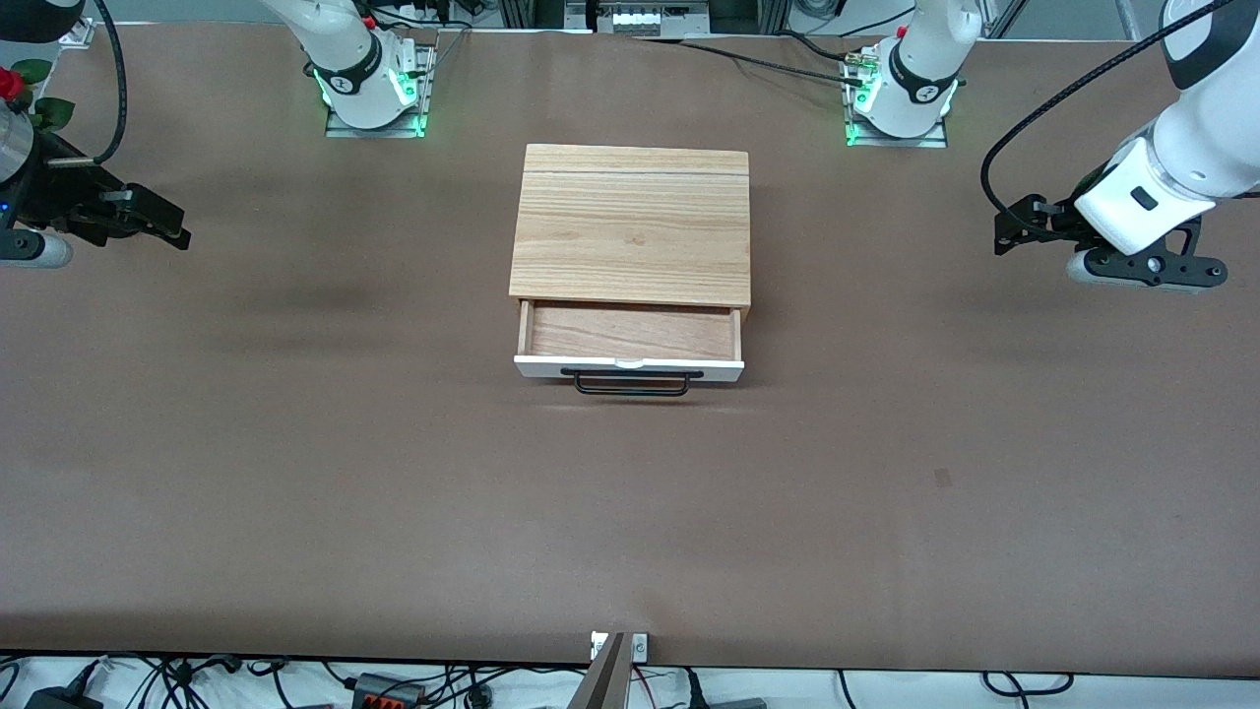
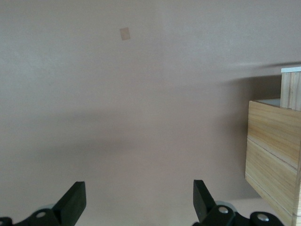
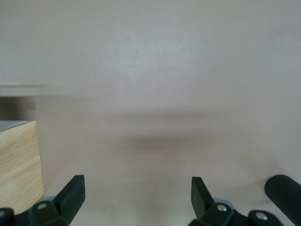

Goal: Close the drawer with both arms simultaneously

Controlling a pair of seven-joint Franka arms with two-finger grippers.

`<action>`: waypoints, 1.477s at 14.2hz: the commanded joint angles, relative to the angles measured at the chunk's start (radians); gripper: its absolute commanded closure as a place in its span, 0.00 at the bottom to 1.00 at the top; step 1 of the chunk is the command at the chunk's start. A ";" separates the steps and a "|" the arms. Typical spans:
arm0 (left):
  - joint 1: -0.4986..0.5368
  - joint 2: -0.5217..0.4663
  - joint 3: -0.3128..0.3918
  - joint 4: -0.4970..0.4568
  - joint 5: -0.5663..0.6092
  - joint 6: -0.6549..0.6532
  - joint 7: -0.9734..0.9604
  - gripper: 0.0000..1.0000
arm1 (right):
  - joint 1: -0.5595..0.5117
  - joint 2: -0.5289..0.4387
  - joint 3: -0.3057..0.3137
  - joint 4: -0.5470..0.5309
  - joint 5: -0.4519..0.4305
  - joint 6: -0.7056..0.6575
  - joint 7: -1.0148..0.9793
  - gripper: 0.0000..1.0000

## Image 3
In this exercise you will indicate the light wooden drawer cabinet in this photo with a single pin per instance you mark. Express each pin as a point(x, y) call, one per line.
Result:
point(18, 164)

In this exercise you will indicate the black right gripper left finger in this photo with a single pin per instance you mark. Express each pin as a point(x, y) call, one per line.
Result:
point(68, 202)

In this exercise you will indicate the black cylindrical vase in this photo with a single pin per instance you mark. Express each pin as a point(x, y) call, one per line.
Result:
point(284, 195)

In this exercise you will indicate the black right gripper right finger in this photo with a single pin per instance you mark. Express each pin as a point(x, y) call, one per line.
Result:
point(202, 207)

